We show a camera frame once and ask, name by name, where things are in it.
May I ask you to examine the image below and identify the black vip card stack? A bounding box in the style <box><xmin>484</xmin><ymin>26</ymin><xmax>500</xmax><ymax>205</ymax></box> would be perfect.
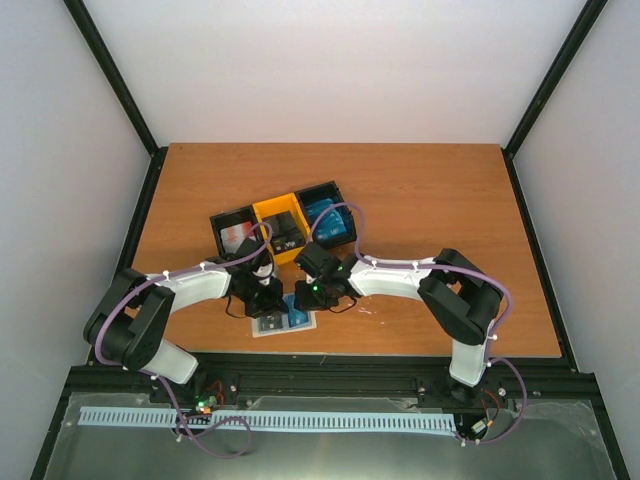
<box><xmin>263</xmin><ymin>211</ymin><xmax>305</xmax><ymax>254</ymax></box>

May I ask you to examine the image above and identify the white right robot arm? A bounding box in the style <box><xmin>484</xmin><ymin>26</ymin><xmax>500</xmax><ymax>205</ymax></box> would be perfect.
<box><xmin>294</xmin><ymin>243</ymin><xmax>505</xmax><ymax>388</ymax></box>

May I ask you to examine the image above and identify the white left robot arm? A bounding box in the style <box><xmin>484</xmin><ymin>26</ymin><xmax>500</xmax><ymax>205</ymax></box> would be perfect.
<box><xmin>83</xmin><ymin>238</ymin><xmax>289</xmax><ymax>403</ymax></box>

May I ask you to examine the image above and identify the black bin with red cards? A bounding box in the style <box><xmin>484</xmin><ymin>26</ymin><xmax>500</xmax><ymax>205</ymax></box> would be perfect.
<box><xmin>209</xmin><ymin>205</ymin><xmax>264</xmax><ymax>255</ymax></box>

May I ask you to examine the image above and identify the red white card stack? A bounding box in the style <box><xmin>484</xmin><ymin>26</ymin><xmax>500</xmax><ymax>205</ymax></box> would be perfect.
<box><xmin>219</xmin><ymin>221</ymin><xmax>256</xmax><ymax>253</ymax></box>

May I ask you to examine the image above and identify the black bin with blue cards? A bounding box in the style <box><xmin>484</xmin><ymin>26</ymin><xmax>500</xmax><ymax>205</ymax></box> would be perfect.
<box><xmin>294</xmin><ymin>181</ymin><xmax>356</xmax><ymax>249</ymax></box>

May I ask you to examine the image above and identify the blue card stack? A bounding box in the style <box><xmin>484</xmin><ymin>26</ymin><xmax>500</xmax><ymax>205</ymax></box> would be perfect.
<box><xmin>305</xmin><ymin>198</ymin><xmax>347</xmax><ymax>242</ymax></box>

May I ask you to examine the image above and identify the yellow plastic bin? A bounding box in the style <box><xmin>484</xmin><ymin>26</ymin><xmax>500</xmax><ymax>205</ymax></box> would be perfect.
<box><xmin>253</xmin><ymin>193</ymin><xmax>310</xmax><ymax>266</ymax></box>

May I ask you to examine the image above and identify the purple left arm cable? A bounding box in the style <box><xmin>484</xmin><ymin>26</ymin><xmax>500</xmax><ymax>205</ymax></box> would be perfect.
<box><xmin>92</xmin><ymin>221</ymin><xmax>274</xmax><ymax>459</ymax></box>

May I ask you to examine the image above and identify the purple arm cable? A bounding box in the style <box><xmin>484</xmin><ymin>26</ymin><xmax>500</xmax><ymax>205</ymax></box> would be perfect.
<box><xmin>92</xmin><ymin>221</ymin><xmax>274</xmax><ymax>459</ymax></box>
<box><xmin>309</xmin><ymin>201</ymin><xmax>527</xmax><ymax>446</ymax></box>

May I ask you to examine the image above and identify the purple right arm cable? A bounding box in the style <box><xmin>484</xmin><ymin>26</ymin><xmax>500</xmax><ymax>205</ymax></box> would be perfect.
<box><xmin>309</xmin><ymin>201</ymin><xmax>527</xmax><ymax>446</ymax></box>

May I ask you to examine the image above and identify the black aluminium table frame rail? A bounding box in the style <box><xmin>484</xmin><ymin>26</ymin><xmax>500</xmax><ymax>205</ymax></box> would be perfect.
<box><xmin>64</xmin><ymin>349</ymin><xmax>601</xmax><ymax>416</ymax></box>

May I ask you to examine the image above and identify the light blue slotted cable duct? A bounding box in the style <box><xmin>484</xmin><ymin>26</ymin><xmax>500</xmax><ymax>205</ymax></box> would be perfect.
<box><xmin>77</xmin><ymin>406</ymin><xmax>456</xmax><ymax>436</ymax></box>

